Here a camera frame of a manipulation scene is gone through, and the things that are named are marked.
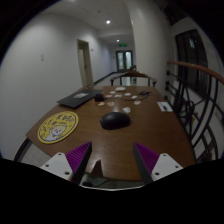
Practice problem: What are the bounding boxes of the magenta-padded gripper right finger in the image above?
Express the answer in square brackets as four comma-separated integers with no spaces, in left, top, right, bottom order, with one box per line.
[132,142,184,185]

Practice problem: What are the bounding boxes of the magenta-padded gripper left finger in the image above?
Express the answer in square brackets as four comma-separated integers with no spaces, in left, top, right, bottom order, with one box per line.
[39,141,93,185]

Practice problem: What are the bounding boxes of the black computer mouse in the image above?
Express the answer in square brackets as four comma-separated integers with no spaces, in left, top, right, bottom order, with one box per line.
[99,111,132,131]

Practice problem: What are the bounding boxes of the round yellow mouse pad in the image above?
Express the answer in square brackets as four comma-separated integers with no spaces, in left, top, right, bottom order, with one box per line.
[37,110,80,145]

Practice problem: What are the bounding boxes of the black laptop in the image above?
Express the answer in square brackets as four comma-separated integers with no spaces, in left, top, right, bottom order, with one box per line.
[56,88,105,110]

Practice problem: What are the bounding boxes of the small black box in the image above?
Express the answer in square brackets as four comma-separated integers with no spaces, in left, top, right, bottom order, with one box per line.
[94,93,105,103]

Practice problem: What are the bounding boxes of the black railing with wooden handrail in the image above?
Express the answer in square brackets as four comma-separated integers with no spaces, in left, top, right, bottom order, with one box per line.
[164,59,224,164]

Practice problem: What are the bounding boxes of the wooden armchair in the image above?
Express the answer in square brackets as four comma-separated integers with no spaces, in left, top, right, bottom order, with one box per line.
[109,69,158,88]

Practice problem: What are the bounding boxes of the open side doorway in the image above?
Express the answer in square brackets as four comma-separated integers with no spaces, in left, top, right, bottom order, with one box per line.
[76,39,95,88]

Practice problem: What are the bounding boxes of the glass double door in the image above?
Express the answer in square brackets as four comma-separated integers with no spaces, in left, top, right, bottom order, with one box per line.
[115,49,134,73]

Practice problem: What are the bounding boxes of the dark window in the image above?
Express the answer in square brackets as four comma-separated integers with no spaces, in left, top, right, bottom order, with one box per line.
[174,29,209,98]

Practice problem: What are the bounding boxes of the recessed ceiling lights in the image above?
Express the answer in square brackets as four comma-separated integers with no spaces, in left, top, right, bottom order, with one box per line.
[104,19,122,44]

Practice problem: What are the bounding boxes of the black cable bundle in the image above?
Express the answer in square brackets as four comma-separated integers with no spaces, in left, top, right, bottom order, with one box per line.
[137,89,153,100]

